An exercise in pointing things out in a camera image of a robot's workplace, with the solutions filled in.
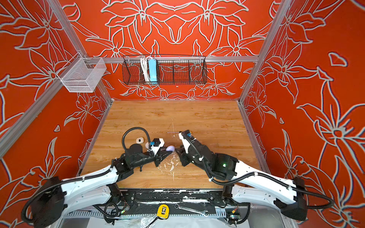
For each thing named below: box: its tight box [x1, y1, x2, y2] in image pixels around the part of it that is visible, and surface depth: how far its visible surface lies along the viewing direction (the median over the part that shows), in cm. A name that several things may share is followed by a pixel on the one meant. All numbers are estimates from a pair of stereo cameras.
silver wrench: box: [174, 203, 209, 218], surface depth 71 cm
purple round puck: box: [165, 145, 175, 153], surface depth 72 cm
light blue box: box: [148, 58, 158, 82], surface depth 91 cm
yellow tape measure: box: [156, 203, 170, 219], surface depth 70 cm
